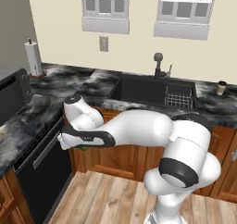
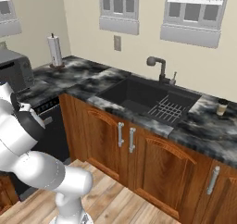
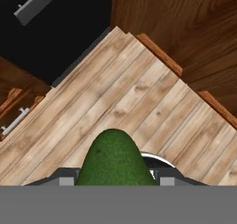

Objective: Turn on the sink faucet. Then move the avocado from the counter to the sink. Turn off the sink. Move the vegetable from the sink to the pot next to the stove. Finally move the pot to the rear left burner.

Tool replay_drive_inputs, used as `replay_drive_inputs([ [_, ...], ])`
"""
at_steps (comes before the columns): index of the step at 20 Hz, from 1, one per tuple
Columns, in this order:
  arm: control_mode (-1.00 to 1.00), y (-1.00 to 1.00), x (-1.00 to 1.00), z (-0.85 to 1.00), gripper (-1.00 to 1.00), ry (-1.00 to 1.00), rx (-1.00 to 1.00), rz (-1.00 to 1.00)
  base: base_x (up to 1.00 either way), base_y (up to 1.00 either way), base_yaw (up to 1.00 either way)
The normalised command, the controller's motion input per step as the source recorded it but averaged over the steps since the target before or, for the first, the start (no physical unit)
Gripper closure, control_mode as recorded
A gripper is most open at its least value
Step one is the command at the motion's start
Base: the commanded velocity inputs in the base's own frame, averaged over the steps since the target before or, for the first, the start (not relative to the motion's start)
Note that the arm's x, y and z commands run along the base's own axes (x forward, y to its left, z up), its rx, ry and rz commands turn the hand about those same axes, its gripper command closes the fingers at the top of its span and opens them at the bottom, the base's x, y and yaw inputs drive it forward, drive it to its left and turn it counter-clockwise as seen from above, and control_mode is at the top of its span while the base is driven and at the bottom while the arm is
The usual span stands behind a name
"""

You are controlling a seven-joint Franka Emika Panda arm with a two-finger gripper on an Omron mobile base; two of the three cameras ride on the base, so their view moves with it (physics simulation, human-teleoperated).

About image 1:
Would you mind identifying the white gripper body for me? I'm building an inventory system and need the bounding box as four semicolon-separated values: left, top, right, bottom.
56;132;72;151

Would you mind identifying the brown wooden sink cupboard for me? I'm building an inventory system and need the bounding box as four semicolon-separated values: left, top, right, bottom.
63;106;169;183

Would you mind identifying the black stove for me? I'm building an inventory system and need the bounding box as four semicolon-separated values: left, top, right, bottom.
0;68;32;128

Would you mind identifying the black sink basin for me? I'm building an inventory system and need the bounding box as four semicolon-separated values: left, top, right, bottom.
106;72;199;112

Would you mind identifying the black sink faucet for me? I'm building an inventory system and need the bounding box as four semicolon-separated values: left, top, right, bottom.
153;52;174;80

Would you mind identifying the black dishwasher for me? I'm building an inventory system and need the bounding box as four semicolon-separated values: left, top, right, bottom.
13;116;74;224

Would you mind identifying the white paper towel roll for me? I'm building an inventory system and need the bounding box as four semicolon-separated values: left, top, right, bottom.
24;37;44;80

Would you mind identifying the grey framed window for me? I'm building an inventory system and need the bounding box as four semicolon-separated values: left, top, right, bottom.
81;0;131;35
153;0;218;42

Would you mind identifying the brown wooden cupboard door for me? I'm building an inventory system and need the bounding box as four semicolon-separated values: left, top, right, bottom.
193;124;237;204

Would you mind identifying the beige coffee cup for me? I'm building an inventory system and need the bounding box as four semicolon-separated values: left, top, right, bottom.
216;81;228;97

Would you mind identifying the grey dishwasher handle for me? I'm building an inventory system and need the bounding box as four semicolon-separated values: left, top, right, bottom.
32;131;65;170

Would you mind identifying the grey wall outlet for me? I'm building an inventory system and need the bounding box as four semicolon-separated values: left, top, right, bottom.
98;35;110;53

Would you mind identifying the grey wire dish rack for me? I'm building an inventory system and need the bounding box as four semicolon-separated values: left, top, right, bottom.
163;85;195;109

